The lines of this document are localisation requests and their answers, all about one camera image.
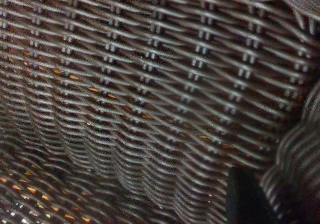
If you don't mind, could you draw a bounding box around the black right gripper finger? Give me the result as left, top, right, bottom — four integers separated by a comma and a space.
226, 167, 277, 224

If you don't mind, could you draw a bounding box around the dark brown wicker basket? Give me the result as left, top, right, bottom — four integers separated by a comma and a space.
0, 0, 320, 224

